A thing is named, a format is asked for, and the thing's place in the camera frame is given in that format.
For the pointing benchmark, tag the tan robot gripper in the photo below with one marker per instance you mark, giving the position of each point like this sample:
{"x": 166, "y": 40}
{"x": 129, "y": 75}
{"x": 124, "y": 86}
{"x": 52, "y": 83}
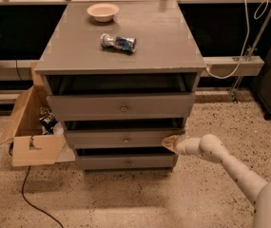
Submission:
{"x": 182, "y": 144}

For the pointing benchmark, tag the crushed blue white can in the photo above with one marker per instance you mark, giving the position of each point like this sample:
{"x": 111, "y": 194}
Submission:
{"x": 121, "y": 43}

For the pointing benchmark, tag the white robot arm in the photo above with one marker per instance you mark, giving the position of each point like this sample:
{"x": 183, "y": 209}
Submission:
{"x": 212, "y": 149}

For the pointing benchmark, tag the snack bags in box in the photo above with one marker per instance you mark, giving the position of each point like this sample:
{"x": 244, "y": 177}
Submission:
{"x": 47, "y": 120}

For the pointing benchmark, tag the grey drawer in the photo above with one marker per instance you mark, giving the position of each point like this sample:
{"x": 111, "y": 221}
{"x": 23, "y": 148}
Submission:
{"x": 125, "y": 158}
{"x": 121, "y": 106}
{"x": 122, "y": 133}

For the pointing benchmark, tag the white bowl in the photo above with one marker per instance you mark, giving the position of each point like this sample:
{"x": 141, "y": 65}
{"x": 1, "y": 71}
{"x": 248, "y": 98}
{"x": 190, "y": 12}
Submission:
{"x": 103, "y": 12}

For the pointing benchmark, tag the grey bottom drawer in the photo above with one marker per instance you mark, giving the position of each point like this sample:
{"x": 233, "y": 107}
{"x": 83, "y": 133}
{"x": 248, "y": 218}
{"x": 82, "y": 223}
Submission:
{"x": 125, "y": 158}

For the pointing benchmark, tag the metal stand pole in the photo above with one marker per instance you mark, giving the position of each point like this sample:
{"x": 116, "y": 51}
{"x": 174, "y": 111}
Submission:
{"x": 234, "y": 88}

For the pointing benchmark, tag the grey drawer cabinet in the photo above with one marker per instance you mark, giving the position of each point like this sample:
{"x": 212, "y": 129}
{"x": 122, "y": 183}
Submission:
{"x": 166, "y": 59}

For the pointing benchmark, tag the open cardboard box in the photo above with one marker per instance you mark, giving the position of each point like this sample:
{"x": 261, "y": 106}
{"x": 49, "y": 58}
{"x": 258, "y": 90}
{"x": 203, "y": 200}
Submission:
{"x": 25, "y": 130}

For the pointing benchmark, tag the grey top drawer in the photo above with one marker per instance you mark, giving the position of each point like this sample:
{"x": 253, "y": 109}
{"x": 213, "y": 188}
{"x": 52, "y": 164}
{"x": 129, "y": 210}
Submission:
{"x": 121, "y": 106}

